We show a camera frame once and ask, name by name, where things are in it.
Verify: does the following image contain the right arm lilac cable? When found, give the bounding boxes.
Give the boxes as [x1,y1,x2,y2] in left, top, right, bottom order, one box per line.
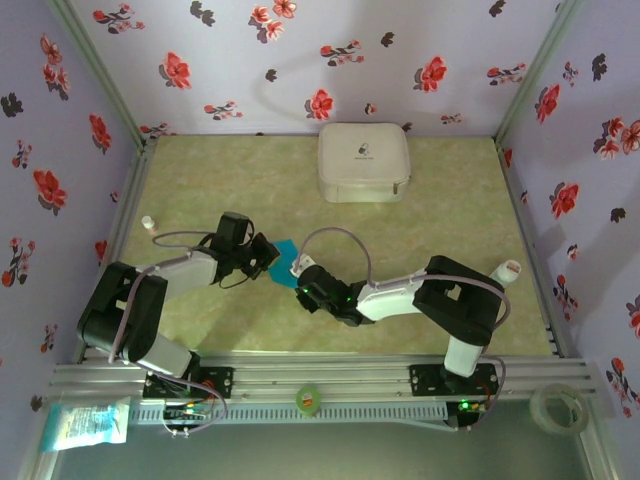
[297,227,512,434]

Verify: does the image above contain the aluminium side rail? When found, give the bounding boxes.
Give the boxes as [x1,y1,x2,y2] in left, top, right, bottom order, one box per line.
[494,139,576,359]
[72,142,159,364]

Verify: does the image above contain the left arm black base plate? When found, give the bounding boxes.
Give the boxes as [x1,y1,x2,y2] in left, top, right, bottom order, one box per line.
[143,366,235,400]

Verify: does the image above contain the blue white plastic packet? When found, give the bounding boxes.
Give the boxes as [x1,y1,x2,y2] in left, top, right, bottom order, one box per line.
[39,397,132,454]

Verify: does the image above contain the aluminium corner post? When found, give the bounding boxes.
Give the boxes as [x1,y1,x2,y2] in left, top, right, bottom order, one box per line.
[45,0,156,156]
[492,0,586,151]

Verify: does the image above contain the aluminium front mounting rail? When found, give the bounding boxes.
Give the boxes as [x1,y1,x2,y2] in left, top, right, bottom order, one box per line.
[48,353,601,401]

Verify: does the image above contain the white bottle with red label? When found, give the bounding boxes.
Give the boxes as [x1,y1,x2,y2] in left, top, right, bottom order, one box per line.
[488,258,522,290]

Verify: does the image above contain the clear adhesive tape roll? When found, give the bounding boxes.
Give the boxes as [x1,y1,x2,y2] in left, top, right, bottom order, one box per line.
[529,383,590,435]

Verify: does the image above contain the aluminium lower frame bar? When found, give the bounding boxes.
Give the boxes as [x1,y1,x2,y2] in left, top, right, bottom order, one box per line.
[17,399,66,480]
[577,399,621,480]

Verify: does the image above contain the grey slotted cable duct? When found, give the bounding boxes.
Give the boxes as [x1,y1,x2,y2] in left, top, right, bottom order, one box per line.
[128,402,449,426]

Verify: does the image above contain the white zipped fabric case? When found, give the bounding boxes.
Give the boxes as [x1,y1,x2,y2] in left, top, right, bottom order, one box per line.
[317,122,413,204]

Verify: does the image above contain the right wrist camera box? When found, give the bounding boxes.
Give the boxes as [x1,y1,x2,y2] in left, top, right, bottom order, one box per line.
[290,253,316,277]

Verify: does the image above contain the green round lidded cup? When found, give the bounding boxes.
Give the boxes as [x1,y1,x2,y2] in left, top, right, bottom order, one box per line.
[295,382,322,416]

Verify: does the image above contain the blue square paper sheet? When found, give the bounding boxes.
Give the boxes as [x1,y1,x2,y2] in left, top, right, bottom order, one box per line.
[266,238,302,292]

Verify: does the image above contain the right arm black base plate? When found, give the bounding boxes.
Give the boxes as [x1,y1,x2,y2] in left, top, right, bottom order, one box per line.
[408,363,500,396]

